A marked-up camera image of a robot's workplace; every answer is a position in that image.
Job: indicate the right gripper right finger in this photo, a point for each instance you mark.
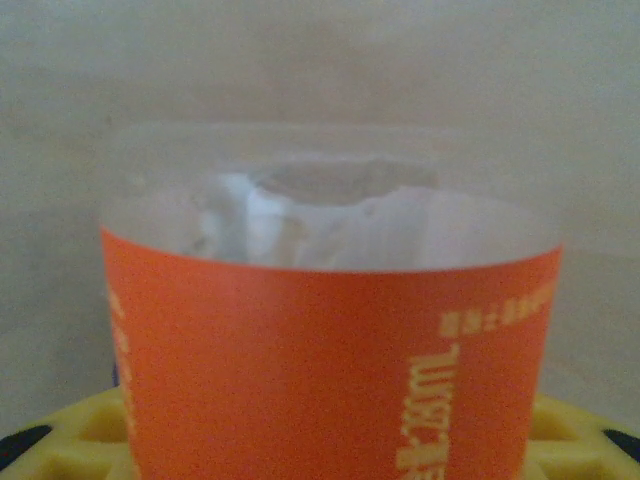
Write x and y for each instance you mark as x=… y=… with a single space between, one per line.
x=580 y=440

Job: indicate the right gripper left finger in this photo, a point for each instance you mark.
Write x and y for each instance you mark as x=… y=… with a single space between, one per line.
x=60 y=440

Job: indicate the plain orange label bottle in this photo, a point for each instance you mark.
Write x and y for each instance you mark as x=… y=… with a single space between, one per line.
x=300 y=375

